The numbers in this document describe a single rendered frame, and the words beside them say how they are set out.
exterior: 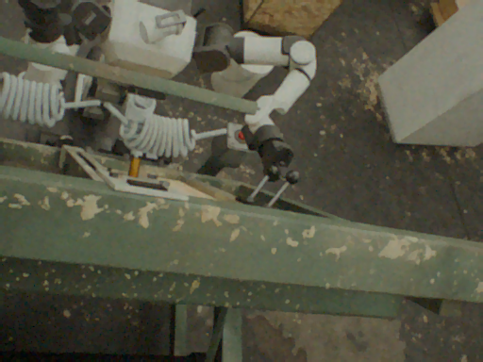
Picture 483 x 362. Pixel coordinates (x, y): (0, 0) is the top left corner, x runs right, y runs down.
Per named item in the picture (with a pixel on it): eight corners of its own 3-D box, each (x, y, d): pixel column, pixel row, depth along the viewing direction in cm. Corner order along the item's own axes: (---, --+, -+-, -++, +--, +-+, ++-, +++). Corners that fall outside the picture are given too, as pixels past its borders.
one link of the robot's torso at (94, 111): (74, 90, 262) (91, 58, 220) (114, 98, 271) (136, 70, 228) (70, 119, 260) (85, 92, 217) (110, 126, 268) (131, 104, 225)
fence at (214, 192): (191, 188, 195) (193, 177, 195) (325, 256, 108) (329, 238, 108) (179, 186, 193) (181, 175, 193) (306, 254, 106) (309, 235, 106)
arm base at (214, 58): (194, 45, 180) (197, 17, 171) (231, 52, 181) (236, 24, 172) (189, 73, 170) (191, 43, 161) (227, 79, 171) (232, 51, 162)
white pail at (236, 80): (245, 68, 352) (280, 24, 313) (254, 106, 342) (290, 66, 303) (203, 62, 337) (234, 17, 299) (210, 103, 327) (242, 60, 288)
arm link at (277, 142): (304, 152, 145) (291, 127, 154) (274, 145, 141) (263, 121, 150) (285, 185, 152) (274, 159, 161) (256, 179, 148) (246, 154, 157)
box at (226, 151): (235, 145, 228) (254, 126, 214) (236, 170, 223) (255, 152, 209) (210, 140, 223) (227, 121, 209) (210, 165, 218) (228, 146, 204)
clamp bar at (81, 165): (83, 169, 178) (95, 101, 177) (174, 272, 70) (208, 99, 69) (52, 164, 174) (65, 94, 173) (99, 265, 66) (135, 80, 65)
